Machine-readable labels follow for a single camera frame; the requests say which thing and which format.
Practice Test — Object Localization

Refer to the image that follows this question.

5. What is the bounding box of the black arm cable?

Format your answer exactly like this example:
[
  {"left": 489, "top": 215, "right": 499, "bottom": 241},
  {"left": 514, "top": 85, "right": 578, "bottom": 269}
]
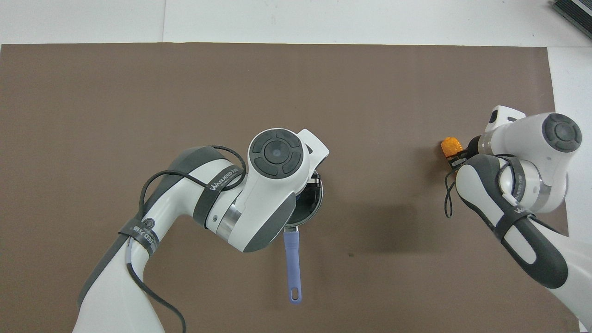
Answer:
[
  {"left": 444, "top": 155, "right": 463, "bottom": 219},
  {"left": 124, "top": 145, "right": 248, "bottom": 333}
]

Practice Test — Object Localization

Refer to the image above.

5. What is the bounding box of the dark ribbed metal object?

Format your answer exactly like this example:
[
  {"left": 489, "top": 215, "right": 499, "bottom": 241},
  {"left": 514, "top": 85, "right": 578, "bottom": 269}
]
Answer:
[{"left": 550, "top": 0, "right": 592, "bottom": 27}]

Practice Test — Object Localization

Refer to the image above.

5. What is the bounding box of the orange corn cob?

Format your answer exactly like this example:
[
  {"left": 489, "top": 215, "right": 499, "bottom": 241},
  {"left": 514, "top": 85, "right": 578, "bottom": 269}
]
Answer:
[{"left": 441, "top": 137, "right": 463, "bottom": 158}]

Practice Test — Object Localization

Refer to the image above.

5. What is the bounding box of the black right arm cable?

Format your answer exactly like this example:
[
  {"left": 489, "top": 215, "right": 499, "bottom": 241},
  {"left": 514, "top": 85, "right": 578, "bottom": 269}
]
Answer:
[{"left": 444, "top": 155, "right": 463, "bottom": 219}]

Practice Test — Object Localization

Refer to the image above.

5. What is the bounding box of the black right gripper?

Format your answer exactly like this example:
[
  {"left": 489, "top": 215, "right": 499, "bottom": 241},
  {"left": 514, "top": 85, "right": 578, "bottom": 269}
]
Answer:
[{"left": 448, "top": 135, "right": 484, "bottom": 168}]

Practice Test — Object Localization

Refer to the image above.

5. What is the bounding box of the dark pot with blue handle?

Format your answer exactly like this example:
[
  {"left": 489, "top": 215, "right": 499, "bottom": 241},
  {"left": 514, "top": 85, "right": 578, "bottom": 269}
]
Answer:
[{"left": 283, "top": 170, "right": 325, "bottom": 304}]

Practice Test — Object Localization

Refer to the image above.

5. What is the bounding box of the brown table mat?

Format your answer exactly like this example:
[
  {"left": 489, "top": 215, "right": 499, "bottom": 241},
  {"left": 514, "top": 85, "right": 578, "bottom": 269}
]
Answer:
[{"left": 0, "top": 43, "right": 580, "bottom": 333}]

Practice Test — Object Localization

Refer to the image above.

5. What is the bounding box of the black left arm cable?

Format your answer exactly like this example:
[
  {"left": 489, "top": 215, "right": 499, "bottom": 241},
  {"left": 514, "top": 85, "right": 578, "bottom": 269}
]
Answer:
[{"left": 124, "top": 145, "right": 248, "bottom": 333}]

